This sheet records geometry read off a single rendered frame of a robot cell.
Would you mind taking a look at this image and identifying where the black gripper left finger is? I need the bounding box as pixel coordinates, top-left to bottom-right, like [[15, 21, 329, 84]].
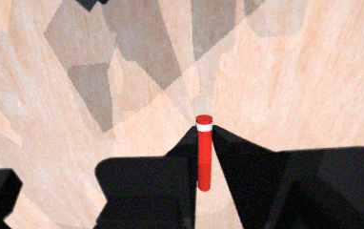
[[94, 126, 198, 229]]

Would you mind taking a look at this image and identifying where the red peg with grey band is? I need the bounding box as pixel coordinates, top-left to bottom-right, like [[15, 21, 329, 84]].
[[195, 114, 212, 192]]

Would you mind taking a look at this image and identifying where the blue-grey sloped panel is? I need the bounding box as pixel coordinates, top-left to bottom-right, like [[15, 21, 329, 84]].
[[76, 0, 109, 12]]

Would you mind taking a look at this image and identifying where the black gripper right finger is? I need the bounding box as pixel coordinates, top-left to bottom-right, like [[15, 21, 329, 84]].
[[212, 125, 364, 229]]

